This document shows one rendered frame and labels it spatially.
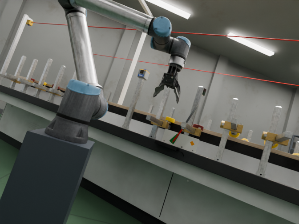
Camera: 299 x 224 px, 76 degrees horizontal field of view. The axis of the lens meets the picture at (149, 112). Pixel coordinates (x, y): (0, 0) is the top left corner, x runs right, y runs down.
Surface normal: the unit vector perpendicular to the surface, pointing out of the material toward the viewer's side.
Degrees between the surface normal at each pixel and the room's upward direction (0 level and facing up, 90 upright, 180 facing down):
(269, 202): 90
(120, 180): 90
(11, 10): 90
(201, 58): 90
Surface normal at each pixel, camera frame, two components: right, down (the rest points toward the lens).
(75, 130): 0.67, -0.20
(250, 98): 0.18, -0.03
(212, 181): -0.40, -0.22
